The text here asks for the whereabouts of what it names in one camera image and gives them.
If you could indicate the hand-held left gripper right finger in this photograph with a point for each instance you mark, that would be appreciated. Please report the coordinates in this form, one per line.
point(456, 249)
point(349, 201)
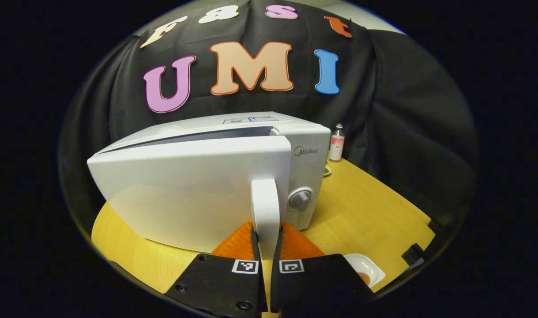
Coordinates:
point(321, 282)

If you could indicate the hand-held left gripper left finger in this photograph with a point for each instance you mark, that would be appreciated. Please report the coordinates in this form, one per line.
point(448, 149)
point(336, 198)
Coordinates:
point(220, 282)

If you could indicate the orange food piece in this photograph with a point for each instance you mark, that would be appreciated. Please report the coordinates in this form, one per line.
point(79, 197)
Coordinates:
point(364, 279)

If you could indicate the white microwave oven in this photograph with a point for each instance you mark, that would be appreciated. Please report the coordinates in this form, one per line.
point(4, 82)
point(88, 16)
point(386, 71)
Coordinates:
point(185, 190)

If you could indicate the white plate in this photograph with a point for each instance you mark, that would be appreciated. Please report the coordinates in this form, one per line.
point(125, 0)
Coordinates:
point(361, 265)

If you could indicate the black table edge clip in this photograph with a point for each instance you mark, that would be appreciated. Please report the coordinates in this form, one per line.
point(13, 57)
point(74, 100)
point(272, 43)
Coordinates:
point(438, 225)
point(412, 255)

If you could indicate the small pink label bottle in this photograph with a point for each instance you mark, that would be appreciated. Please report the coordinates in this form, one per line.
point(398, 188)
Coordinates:
point(336, 145)

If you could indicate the black backdrop cloth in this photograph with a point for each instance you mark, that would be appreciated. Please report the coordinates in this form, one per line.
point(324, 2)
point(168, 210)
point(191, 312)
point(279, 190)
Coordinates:
point(405, 110)

